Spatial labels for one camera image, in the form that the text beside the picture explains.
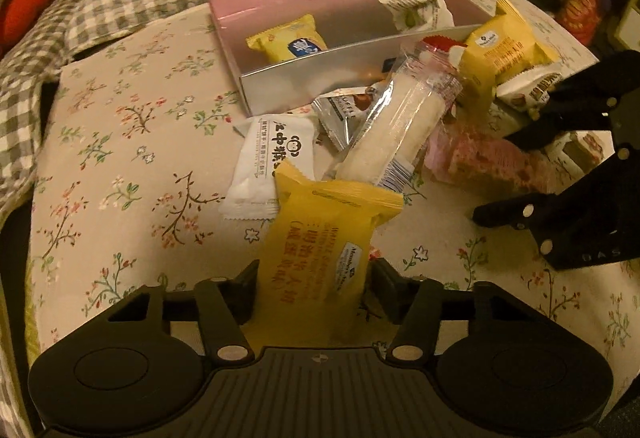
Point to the yellow packet with blue label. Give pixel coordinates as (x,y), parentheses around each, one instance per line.
(280,40)

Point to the white packet with black print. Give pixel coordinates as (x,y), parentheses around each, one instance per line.
(265,168)

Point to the large yellow snack packet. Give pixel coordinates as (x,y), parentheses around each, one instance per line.
(495,53)
(310,248)

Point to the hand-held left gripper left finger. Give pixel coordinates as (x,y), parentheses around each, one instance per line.
(250,285)

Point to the checkered grey pillow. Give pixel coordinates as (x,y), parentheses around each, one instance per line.
(25,83)

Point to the red white candy packet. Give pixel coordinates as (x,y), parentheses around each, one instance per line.
(439,43)

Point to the white cabinet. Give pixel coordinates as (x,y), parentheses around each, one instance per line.
(627,25)

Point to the pink cardboard box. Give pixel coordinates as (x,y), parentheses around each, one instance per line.
(300,78)

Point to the brown white snack packet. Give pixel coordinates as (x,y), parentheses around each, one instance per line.
(525,88)

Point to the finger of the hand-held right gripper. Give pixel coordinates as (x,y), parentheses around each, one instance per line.
(560,123)
(505,213)

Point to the pink cake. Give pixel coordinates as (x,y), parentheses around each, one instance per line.
(480,158)

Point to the floral bed sheet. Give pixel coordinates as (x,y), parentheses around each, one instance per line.
(125,143)

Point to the red printed bag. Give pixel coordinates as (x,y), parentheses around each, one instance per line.
(580,10)

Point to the red plush toy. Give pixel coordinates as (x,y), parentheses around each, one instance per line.
(25,5)

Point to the silver snack packet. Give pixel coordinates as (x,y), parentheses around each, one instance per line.
(335,115)

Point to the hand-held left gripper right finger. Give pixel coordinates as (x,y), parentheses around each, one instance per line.
(381,285)

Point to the white green snack packet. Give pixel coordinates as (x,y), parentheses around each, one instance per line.
(415,10)

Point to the clear long rice cake packet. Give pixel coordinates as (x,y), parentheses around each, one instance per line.
(390,128)

